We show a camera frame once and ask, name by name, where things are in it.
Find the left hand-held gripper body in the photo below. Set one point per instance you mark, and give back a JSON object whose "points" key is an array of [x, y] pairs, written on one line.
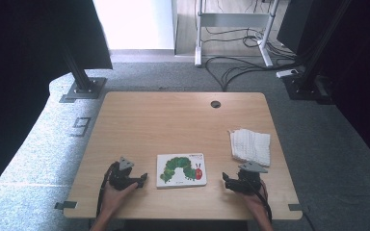
{"points": [[122, 179]]}

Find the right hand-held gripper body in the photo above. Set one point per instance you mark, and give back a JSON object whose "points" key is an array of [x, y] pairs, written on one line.
{"points": [[247, 184]]}

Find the white waffle cloth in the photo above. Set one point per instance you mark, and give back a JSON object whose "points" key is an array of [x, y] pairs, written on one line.
{"points": [[250, 147]]}

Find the caterpillar picture book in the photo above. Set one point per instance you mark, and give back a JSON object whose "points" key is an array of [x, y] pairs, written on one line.
{"points": [[179, 170]]}

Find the person's left hand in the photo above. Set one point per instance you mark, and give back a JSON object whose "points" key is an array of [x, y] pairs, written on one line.
{"points": [[115, 199]]}

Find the person's right hand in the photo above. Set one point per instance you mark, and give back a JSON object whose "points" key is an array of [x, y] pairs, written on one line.
{"points": [[253, 203]]}

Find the grey tape strip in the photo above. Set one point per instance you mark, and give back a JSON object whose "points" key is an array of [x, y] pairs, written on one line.
{"points": [[66, 205], [295, 207]]}

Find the black stand with grey base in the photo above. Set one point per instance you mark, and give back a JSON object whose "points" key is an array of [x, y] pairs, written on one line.
{"points": [[83, 86]]}

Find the white power strip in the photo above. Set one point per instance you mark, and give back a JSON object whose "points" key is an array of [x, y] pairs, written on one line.
{"points": [[287, 73]]}

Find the dark curtain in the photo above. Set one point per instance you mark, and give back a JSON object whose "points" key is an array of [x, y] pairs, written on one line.
{"points": [[19, 80], [366, 80]]}

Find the white desk frame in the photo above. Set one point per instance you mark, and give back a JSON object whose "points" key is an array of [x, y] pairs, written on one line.
{"points": [[231, 19]]}

